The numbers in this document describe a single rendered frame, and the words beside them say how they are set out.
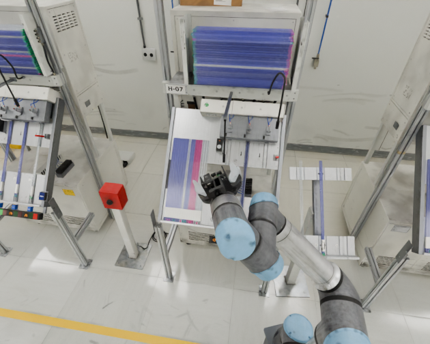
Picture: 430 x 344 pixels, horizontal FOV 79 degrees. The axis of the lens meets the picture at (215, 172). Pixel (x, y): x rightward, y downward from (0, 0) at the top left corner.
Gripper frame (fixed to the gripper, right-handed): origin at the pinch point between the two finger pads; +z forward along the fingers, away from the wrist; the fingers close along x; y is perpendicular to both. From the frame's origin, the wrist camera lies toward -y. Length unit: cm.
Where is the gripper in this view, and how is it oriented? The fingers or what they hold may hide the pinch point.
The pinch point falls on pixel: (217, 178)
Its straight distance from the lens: 83.0
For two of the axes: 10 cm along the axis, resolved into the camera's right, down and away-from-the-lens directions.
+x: -9.0, 4.4, 0.7
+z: -1.3, -4.0, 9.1
